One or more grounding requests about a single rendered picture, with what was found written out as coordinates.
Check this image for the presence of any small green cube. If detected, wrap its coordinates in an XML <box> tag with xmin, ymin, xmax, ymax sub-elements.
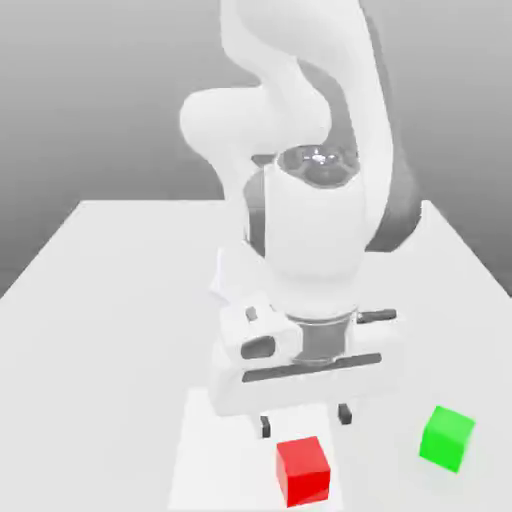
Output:
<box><xmin>418</xmin><ymin>404</ymin><xmax>478</xmax><ymax>475</ymax></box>

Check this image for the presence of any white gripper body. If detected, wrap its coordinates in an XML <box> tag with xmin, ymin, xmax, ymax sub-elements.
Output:
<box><xmin>209</xmin><ymin>346</ymin><xmax>402</xmax><ymax>418</ymax></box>

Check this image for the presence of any small red cube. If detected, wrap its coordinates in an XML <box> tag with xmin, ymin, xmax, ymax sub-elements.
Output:
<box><xmin>274</xmin><ymin>435</ymin><xmax>332</xmax><ymax>510</ymax></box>

